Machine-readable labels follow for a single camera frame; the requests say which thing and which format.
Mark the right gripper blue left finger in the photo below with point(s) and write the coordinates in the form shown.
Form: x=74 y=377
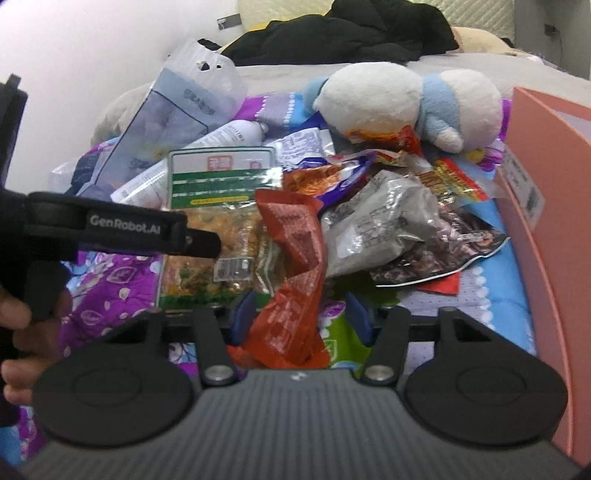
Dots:
x=242 y=313

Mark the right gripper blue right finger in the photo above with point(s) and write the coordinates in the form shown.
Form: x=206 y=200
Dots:
x=360 y=314

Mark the orange-red snack packet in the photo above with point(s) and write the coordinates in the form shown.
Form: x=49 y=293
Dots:
x=285 y=333

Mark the grey foil snack bag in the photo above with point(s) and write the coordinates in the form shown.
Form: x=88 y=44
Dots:
x=384 y=220

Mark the dark printed snack bag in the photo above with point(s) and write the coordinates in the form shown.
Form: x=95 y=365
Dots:
x=461 y=239

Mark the blue-purple snack bag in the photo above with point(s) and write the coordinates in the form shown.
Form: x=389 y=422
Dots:
x=330 y=184

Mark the green mixed-nut snack bag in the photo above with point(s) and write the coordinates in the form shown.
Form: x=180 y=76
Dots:
x=222 y=203

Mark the red-gold candy wrapper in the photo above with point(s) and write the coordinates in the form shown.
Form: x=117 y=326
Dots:
x=402 y=152

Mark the person's left hand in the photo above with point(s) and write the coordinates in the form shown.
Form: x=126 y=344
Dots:
x=39 y=342

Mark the white cylindrical bottle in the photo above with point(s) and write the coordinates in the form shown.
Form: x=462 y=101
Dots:
x=237 y=145

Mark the clear blue-grey plastic bag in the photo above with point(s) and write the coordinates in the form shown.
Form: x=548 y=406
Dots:
x=196 y=92

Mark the white and blue plush toy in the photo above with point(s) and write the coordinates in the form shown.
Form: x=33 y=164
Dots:
x=456 y=110

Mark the pink cardboard box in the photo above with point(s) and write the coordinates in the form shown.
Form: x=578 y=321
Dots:
x=546 y=178

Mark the black clothing pile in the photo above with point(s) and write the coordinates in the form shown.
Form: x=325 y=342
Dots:
x=351 y=32

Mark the grey bed cover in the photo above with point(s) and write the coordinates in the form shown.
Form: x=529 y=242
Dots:
x=505 y=71

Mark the beige pillow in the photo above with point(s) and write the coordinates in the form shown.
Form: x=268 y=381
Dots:
x=473 y=40

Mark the cream quilted headboard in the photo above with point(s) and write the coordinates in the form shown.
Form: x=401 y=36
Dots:
x=495 y=16

